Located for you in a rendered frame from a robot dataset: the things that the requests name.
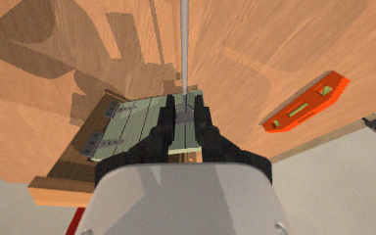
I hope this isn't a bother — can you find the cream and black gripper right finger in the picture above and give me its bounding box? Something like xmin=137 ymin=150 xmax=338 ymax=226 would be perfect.
xmin=194 ymin=95 xmax=272 ymax=185

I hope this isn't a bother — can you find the orange spirit level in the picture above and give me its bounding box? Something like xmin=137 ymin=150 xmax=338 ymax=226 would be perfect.
xmin=262 ymin=70 xmax=351 ymax=133

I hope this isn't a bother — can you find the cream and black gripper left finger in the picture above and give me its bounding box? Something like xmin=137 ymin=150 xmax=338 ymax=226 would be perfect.
xmin=94 ymin=95 xmax=176 ymax=190

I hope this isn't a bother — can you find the brown wooden cabinet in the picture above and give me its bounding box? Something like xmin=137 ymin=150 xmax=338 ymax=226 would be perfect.
xmin=26 ymin=89 xmax=205 ymax=208

